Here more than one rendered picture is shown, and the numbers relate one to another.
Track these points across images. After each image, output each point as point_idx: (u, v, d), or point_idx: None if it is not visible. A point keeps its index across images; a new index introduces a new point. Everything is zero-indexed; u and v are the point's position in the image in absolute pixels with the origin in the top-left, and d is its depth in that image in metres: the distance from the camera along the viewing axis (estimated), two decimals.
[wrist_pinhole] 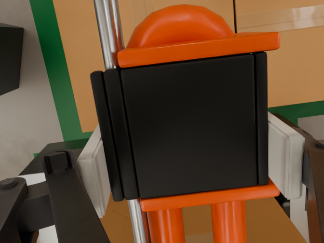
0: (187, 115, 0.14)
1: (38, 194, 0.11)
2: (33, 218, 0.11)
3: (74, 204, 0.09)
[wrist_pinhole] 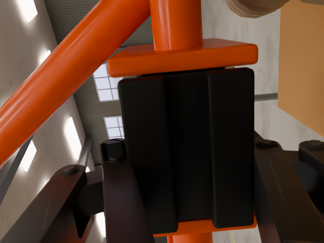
0: None
1: (97, 180, 0.12)
2: (92, 202, 0.12)
3: (124, 192, 0.10)
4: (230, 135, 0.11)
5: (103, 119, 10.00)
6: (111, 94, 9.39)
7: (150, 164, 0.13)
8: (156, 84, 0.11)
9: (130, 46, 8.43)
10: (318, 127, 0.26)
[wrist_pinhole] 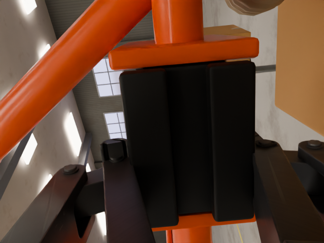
0: None
1: (98, 180, 0.12)
2: (93, 202, 0.12)
3: (124, 192, 0.10)
4: (231, 128, 0.11)
5: (103, 115, 9.93)
6: (111, 89, 9.32)
7: (151, 158, 0.13)
8: (158, 76, 0.11)
9: (130, 40, 8.38)
10: (316, 125, 0.26)
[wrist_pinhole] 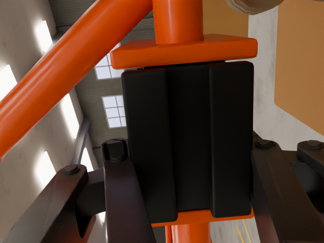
0: None
1: (99, 180, 0.12)
2: (94, 202, 0.12)
3: (125, 192, 0.10)
4: (230, 126, 0.12)
5: (101, 99, 9.78)
6: (109, 71, 9.16)
7: (151, 155, 0.14)
8: (159, 75, 0.11)
9: None
10: (314, 123, 0.27)
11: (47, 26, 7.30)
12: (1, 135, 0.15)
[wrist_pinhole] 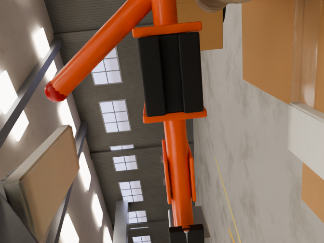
0: None
1: None
2: None
3: (5, 231, 0.08)
4: (189, 63, 0.24)
5: (99, 104, 9.92)
6: (106, 77, 9.32)
7: (152, 84, 0.26)
8: (155, 38, 0.24)
9: None
10: (263, 86, 0.39)
11: (44, 33, 7.48)
12: (70, 79, 0.28)
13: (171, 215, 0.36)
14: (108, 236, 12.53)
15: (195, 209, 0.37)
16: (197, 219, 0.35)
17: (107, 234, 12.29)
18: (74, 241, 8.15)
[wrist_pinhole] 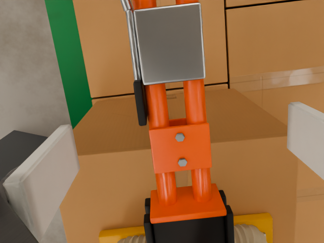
0: None
1: None
2: None
3: (5, 231, 0.08)
4: None
5: None
6: None
7: (160, 236, 0.33)
8: None
9: None
10: (238, 145, 0.46)
11: None
12: None
13: (188, 80, 0.29)
14: None
15: None
16: None
17: None
18: None
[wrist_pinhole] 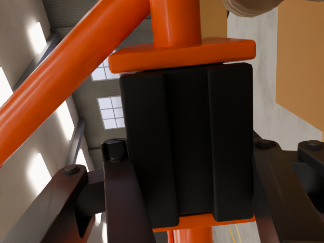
0: None
1: (98, 180, 0.12)
2: (94, 202, 0.12)
3: (125, 192, 0.10)
4: (230, 128, 0.12)
5: (97, 100, 9.78)
6: (104, 73, 9.17)
7: (151, 159, 0.14)
8: (157, 79, 0.11)
9: None
10: (316, 121, 0.27)
11: (40, 27, 7.31)
12: (0, 142, 0.15)
13: None
14: None
15: None
16: None
17: (106, 230, 12.25)
18: None
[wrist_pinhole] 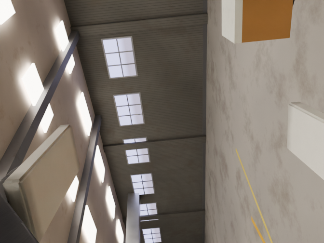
0: None
1: None
2: None
3: (5, 231, 0.08)
4: None
5: (113, 97, 9.99)
6: (121, 70, 9.38)
7: None
8: None
9: (142, 19, 8.44)
10: None
11: (63, 25, 7.52)
12: None
13: None
14: None
15: None
16: None
17: (119, 225, 12.46)
18: (92, 232, 8.29)
